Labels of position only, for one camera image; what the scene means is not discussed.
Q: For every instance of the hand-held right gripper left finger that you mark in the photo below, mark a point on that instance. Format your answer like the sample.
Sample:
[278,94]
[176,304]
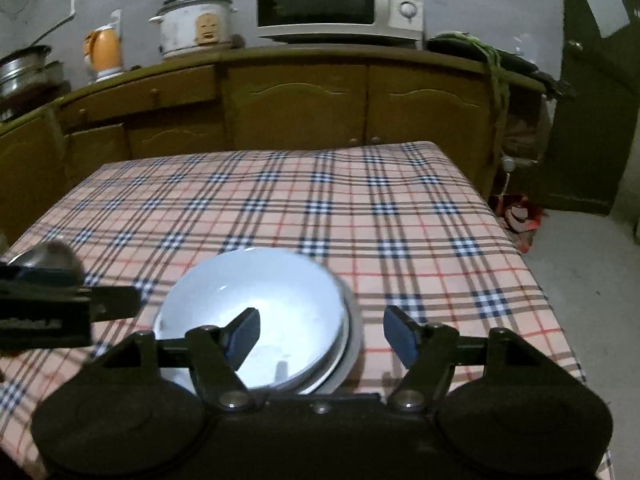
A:
[245,332]

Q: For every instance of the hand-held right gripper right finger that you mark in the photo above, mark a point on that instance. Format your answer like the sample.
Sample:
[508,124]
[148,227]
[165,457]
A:
[400,332]

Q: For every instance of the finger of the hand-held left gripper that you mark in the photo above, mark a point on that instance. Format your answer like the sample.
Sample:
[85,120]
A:
[45,275]

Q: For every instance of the deep steel bowl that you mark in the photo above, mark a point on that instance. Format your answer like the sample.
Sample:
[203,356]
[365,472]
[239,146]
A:
[50,254]

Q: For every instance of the large steel basin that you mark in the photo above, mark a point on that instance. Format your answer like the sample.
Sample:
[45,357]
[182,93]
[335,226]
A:
[356,345]

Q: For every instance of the wide white bowl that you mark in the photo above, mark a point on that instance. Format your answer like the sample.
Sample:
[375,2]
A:
[260,285]

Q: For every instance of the plaid tablecloth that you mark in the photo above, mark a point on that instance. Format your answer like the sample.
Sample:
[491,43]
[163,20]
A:
[350,220]

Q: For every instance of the red plastic bag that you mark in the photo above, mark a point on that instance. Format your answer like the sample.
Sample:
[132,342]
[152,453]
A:
[520,220]

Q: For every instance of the small steel pot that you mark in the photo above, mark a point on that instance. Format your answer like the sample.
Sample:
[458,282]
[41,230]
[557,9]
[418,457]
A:
[55,71]

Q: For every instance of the large steel pot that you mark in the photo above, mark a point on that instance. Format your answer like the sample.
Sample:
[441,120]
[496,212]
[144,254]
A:
[22,70]

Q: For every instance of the orange electric kettle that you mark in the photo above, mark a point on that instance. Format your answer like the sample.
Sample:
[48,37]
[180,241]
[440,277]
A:
[105,50]

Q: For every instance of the wooden kitchen cabinet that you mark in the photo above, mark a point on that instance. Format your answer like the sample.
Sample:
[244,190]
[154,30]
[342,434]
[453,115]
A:
[300,105]

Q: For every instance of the green vegetables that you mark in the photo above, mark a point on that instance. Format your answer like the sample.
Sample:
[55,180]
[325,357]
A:
[492,75]

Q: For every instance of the white rice cooker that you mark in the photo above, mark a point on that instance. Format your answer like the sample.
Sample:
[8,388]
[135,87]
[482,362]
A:
[185,30]

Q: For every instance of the dark green door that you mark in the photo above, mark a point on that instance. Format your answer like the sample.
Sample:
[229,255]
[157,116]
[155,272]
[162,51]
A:
[590,110]

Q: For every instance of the black tray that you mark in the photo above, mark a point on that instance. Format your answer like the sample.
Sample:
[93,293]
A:
[450,42]

